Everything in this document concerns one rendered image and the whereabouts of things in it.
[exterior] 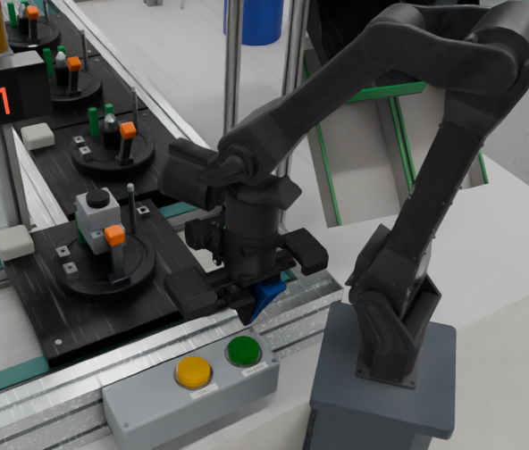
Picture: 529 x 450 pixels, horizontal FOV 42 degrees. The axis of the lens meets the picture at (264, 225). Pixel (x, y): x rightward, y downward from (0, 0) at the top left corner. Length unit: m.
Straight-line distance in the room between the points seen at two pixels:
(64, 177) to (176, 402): 0.47
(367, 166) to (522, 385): 0.39
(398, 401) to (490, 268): 0.54
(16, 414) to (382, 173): 0.62
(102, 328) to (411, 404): 0.40
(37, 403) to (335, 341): 0.35
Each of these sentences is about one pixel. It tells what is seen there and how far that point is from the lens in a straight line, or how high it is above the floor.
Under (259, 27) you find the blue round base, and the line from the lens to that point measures 1.82.
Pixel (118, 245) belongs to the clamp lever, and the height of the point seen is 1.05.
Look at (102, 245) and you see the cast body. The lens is 0.91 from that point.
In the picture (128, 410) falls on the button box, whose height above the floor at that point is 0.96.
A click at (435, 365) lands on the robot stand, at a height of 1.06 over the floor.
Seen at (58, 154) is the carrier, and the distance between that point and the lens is 1.21.
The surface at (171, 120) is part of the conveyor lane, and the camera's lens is 1.32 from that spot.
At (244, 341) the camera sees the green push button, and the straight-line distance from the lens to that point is 0.87.
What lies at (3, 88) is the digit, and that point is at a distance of 0.89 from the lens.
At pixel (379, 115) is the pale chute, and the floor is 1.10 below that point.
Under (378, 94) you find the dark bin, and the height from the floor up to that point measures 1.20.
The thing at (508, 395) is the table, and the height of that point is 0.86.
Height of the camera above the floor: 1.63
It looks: 39 degrees down
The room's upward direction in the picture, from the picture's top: 5 degrees clockwise
